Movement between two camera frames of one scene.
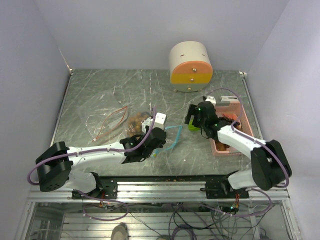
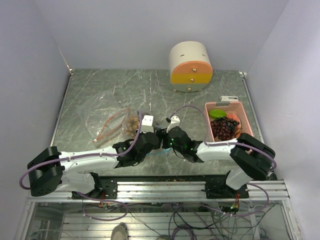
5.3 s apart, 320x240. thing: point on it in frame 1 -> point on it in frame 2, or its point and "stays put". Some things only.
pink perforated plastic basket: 235,108 stays put
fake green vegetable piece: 191,127 -> 215,113
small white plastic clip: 229,98 stays put
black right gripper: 193,110 -> 164,144
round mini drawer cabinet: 190,67 stays put
